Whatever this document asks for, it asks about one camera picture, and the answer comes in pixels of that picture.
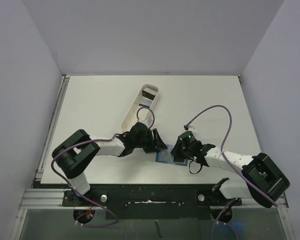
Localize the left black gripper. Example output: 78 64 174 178
133 128 167 153

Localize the blue card holder wallet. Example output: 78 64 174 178
155 144 188 166

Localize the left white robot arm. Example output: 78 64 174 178
51 122 168 206

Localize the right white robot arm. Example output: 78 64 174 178
171 131 290 208

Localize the white oblong plastic tray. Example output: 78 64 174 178
120 84 159 132

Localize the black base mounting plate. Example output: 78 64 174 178
61 184 229 220

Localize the right black loop cable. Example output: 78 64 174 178
188 159 205 176

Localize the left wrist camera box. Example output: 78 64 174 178
142 118 153 128

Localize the aluminium frame rail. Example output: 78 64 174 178
9 74 71 240

